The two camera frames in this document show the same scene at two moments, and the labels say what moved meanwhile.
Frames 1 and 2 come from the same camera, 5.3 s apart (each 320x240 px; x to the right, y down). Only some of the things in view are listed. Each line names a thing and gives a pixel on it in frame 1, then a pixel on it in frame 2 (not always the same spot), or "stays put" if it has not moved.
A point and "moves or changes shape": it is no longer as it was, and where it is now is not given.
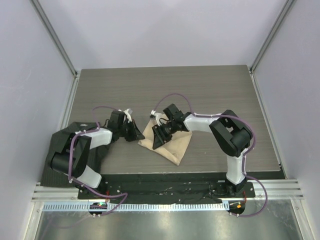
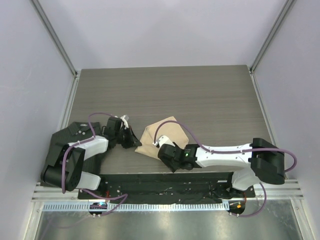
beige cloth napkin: (174, 149) moves or changes shape
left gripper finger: (138, 134) -> (135, 140)
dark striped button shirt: (51, 177) stays put
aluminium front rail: (283, 189) stays put
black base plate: (166, 188) stays put
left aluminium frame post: (54, 35) stays put
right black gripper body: (168, 129) -> (173, 166)
